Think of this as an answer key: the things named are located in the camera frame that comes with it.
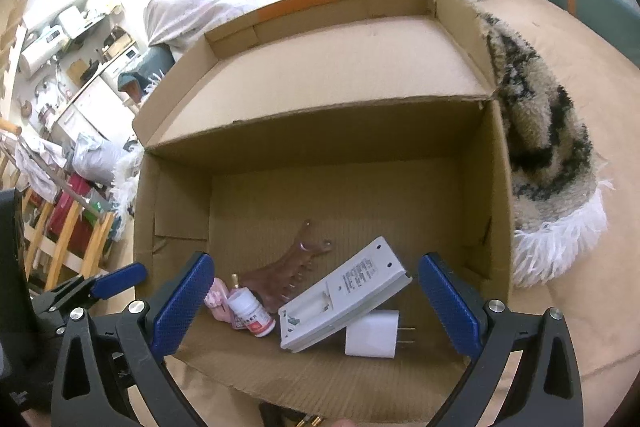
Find white pill bottle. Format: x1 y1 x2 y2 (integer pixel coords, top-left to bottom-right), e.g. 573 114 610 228
227 287 276 337

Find white kitchen counter cabinet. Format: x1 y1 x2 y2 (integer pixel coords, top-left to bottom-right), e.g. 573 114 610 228
49 73 127 144

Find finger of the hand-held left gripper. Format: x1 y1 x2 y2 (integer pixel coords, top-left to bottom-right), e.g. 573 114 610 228
47 262 148 302
31 284 101 323

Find white kitchen appliance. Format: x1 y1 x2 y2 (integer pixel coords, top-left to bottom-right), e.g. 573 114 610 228
37 25 66 53

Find brown cardboard box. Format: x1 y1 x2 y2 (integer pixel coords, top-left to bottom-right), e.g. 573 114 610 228
131 0 516 426

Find pink heart keychain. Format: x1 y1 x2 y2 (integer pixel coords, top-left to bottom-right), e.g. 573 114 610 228
203 276 234 322

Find white power adapter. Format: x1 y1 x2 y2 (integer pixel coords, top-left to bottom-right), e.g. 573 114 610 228
344 309 417 359

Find red cloth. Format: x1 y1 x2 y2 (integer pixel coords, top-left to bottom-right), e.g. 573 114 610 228
47 174 96 259

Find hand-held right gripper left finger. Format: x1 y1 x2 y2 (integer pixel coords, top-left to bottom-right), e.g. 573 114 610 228
50 252 216 427

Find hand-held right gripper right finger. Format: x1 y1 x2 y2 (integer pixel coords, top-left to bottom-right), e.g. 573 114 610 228
419 253 584 427

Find wooden chair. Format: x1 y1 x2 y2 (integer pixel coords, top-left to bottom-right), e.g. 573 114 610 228
22 186 116 281

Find fluffy patterned blanket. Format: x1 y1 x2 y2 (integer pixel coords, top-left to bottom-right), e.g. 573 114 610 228
107 0 617 291

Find white hanging clothes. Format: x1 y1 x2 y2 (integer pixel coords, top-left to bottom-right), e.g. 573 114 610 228
14 133 69 204

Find grey plastic bag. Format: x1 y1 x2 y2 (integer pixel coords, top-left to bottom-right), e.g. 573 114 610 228
72 132 131 188

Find white water heater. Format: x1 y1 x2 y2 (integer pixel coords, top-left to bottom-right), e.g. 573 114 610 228
18 40 56 80

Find dark object with gold tips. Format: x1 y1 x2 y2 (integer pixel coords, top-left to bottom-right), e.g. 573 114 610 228
259 401 327 427

